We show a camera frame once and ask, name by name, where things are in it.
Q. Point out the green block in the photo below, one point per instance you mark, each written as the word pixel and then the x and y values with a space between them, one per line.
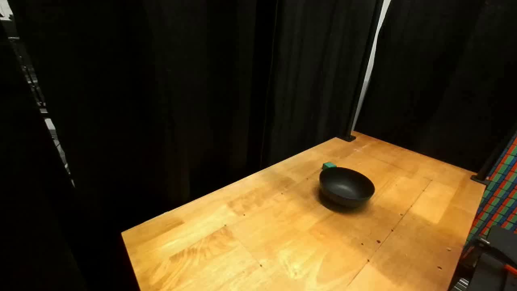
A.
pixel 329 165

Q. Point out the black bowl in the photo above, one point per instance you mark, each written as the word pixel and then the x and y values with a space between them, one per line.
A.
pixel 346 187

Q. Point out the black curtain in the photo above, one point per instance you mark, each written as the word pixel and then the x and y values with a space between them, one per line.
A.
pixel 440 76
pixel 28 194
pixel 181 93

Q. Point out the checkered colourful cloth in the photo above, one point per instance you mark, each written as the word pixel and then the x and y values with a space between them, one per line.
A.
pixel 499 194

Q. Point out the black equipment with orange part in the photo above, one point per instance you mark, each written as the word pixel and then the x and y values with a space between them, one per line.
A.
pixel 490 262

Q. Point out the black frame post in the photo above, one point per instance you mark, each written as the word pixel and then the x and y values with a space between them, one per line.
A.
pixel 490 161

